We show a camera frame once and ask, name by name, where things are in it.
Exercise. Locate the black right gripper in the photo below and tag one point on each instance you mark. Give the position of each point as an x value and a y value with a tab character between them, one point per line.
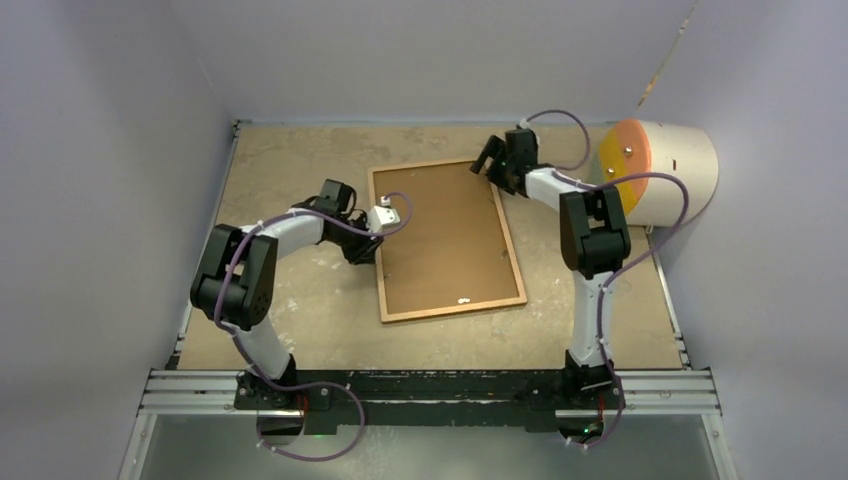
492	148

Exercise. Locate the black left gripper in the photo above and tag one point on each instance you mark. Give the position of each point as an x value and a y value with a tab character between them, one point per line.
366	253

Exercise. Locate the brown backing board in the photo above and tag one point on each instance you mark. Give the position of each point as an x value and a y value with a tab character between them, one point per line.
444	238

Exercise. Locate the wooden picture frame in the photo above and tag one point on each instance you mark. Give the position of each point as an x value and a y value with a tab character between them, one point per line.
450	311

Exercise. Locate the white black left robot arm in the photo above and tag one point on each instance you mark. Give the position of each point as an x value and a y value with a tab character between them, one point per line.
235	280

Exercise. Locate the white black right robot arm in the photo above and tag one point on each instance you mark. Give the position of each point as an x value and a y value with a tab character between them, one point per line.
594	243

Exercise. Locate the cream cylinder with coloured lid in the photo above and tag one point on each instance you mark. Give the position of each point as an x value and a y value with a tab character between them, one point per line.
634	146

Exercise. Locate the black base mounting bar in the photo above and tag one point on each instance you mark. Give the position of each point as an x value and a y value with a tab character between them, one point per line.
532	400

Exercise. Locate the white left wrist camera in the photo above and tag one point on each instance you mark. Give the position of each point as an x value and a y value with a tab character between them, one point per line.
382	216

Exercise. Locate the aluminium rail frame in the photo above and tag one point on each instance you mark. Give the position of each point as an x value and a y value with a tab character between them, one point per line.
645	393

